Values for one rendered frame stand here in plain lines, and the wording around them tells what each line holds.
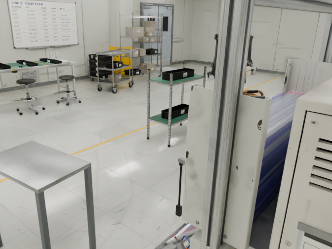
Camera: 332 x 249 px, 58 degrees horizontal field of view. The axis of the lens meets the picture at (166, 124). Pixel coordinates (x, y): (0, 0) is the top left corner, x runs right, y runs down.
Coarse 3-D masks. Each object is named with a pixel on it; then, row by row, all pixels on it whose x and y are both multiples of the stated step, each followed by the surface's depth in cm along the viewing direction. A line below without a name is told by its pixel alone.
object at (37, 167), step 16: (32, 144) 247; (0, 160) 219; (16, 160) 220; (32, 160) 221; (48, 160) 222; (64, 160) 223; (80, 160) 223; (16, 176) 199; (32, 176) 199; (48, 176) 200; (64, 176) 201; (0, 240) 245; (48, 240) 201
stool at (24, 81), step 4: (20, 80) 556; (24, 80) 558; (28, 80) 559; (32, 80) 559; (28, 92) 568; (28, 96) 568; (32, 96) 584; (24, 100) 558; (28, 100) 559; (32, 100) 563; (28, 104) 573; (32, 104) 599; (20, 108) 578; (24, 108) 577; (28, 108) 572; (32, 108) 571; (44, 108) 591; (20, 112) 557; (36, 112) 563
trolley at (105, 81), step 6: (120, 48) 781; (96, 54) 714; (102, 54) 708; (108, 54) 701; (114, 54) 700; (120, 54) 725; (102, 66) 746; (126, 66) 758; (126, 78) 793; (108, 84) 727; (114, 84) 724; (114, 90) 727
